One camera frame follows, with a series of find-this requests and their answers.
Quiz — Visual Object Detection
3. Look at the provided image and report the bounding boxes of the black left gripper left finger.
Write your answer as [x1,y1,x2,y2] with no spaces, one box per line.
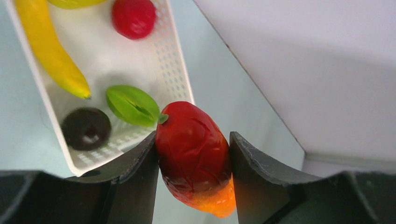
[0,133,159,224]

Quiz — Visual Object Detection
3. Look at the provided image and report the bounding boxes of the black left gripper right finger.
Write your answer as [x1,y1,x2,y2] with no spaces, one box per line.
[230,132,396,224]

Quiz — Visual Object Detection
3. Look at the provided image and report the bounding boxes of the dark purple fruit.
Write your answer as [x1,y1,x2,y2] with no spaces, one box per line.
[61,107,112,151]

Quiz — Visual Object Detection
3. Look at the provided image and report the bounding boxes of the orange red mango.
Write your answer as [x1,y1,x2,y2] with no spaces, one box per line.
[155,101,236,218]

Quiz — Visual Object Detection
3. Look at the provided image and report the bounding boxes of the green star fruit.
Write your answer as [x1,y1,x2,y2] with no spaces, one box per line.
[106,84,160,127]

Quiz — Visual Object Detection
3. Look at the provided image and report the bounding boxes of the red round fruit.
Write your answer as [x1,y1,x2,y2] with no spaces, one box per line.
[111,0,157,40]

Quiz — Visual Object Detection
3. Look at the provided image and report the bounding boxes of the yellow green fruit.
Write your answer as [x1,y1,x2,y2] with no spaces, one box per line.
[48,0,106,9]

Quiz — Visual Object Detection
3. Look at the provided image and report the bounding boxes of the white perforated plastic basket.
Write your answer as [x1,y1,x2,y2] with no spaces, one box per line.
[4,0,194,176]

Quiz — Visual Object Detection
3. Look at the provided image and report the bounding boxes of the yellow banana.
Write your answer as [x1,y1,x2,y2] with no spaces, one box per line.
[15,0,91,99]

